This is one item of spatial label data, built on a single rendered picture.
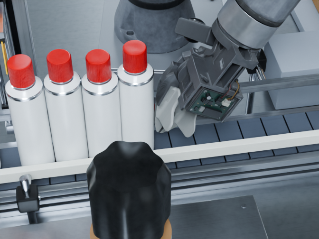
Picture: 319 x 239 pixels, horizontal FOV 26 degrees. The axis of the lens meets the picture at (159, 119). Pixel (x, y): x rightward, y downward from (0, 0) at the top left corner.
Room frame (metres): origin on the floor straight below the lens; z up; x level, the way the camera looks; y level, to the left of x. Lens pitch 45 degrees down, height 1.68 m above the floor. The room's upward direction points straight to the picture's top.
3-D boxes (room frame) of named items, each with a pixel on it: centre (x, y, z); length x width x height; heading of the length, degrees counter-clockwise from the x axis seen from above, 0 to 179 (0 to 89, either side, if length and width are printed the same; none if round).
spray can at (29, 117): (0.69, 0.18, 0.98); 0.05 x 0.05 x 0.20
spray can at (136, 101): (0.72, 0.03, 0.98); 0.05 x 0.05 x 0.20
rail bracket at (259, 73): (0.83, -0.16, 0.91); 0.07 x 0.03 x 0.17; 9
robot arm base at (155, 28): (1.03, 0.01, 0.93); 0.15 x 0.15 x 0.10
